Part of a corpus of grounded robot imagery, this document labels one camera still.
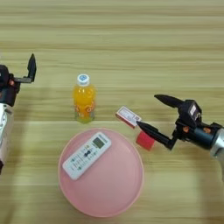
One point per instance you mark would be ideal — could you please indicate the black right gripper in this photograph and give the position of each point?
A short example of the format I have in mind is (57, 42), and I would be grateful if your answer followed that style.
(201, 135)

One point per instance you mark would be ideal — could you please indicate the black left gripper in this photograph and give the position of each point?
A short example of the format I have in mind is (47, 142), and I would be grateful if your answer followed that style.
(8, 94)

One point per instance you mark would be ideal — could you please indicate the red cube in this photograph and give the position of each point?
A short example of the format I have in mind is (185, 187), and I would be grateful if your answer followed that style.
(144, 141)

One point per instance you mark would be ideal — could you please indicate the orange juice bottle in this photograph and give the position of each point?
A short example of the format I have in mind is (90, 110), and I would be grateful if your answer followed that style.
(84, 100)

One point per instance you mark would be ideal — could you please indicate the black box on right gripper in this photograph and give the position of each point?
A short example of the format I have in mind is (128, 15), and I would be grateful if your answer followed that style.
(190, 112)

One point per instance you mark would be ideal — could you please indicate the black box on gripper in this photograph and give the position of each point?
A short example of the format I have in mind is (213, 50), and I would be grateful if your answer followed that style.
(190, 112)
(3, 75)

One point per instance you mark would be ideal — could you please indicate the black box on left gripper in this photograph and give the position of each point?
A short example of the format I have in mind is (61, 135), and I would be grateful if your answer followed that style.
(3, 75)

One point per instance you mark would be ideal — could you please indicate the small red white box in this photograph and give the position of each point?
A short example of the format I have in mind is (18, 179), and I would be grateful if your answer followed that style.
(128, 116)

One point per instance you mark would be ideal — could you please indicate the pink round plate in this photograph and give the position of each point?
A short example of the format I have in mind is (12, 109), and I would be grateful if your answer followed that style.
(116, 180)

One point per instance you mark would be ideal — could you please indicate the white remote control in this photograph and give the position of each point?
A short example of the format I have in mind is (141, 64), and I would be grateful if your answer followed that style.
(86, 156)

